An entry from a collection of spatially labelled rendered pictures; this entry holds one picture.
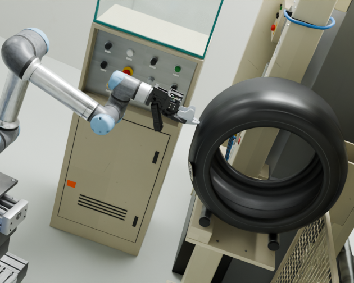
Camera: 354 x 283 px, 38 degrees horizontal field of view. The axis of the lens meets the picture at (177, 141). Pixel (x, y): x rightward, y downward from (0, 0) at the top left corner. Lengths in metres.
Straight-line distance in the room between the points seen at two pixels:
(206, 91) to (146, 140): 2.05
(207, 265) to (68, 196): 0.88
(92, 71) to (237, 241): 1.11
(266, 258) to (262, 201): 0.24
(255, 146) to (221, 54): 2.33
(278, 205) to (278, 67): 0.57
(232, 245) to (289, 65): 0.75
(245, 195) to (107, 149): 0.85
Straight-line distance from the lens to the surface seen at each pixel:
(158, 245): 3.20
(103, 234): 3.04
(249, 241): 2.17
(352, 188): 2.26
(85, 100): 1.82
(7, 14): 5.29
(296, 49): 2.05
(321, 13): 2.02
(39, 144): 3.81
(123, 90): 1.88
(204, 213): 2.00
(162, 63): 2.49
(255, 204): 2.18
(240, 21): 4.37
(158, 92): 1.87
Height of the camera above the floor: 2.09
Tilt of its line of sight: 29 degrees down
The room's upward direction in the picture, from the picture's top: 19 degrees clockwise
